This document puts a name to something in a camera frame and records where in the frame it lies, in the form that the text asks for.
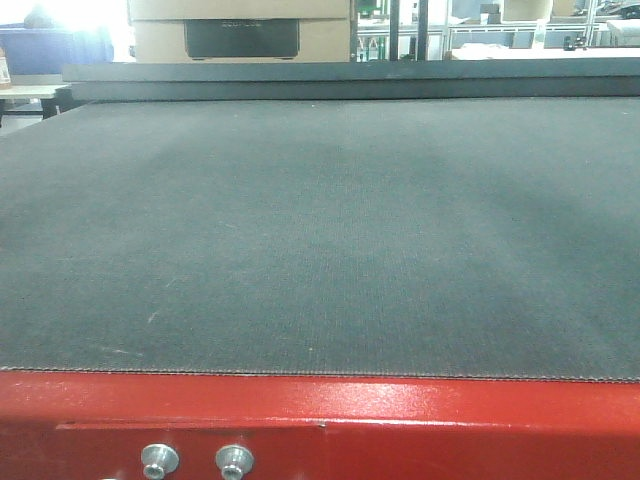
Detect small brown box far left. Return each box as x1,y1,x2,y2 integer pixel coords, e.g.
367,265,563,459
0,49,11,89

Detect large cardboard box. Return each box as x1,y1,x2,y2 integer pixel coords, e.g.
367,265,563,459
128,1,355,64

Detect white background table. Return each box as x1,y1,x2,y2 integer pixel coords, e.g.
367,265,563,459
445,43,640,61

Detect steel frame bolt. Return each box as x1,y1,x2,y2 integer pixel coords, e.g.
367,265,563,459
215,444,255,480
140,444,180,480

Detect black vertical post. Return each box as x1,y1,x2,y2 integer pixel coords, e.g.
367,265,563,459
388,0,429,62

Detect blue storage tote background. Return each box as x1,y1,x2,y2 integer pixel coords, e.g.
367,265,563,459
1,24,114,76

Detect left steel frame bolt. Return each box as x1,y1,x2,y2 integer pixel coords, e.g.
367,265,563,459
140,444,180,480

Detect dark grey conveyor belt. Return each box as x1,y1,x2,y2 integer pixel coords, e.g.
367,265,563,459
1,98,639,381

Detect grey conveyor end guard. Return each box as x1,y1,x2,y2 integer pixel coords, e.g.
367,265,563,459
62,57,639,102

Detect right steel frame bolt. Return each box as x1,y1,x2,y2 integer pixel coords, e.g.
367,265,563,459
215,444,255,480

